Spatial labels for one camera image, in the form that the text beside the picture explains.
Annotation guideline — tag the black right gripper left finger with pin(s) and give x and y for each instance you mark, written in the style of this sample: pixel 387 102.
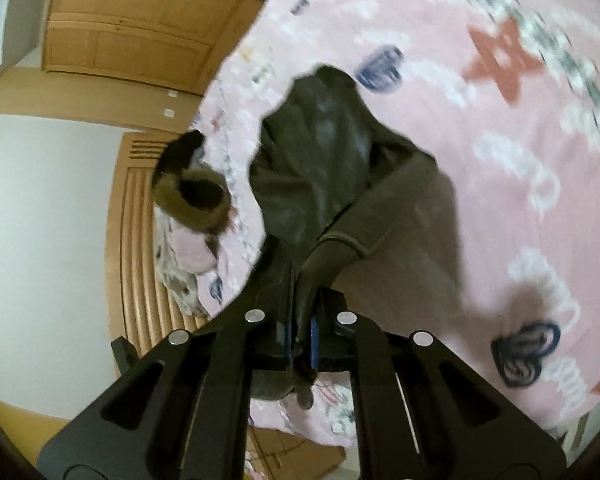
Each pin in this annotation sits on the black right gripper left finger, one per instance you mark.
pixel 180 412

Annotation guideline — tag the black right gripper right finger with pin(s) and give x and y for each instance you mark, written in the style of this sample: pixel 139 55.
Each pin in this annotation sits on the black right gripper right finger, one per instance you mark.
pixel 420 412

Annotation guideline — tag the black leather jacket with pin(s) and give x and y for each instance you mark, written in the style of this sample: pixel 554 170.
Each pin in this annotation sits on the black leather jacket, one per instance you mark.
pixel 347 204

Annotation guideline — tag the wooden bed headboard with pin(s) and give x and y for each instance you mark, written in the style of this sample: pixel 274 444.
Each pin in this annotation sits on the wooden bed headboard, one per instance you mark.
pixel 140 308

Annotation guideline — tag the pink patterned pillow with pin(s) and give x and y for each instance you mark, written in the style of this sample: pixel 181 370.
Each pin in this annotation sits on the pink patterned pillow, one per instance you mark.
pixel 192 265

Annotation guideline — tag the pink printed bed blanket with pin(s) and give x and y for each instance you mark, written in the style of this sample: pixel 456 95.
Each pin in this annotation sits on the pink printed bed blanket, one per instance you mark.
pixel 505 96

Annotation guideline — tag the black fur-trimmed garment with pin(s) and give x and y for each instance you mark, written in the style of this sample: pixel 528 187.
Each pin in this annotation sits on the black fur-trimmed garment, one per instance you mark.
pixel 187 189

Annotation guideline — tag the wooden wardrobe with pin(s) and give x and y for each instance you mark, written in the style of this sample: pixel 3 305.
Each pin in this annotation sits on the wooden wardrobe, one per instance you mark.
pixel 173 44

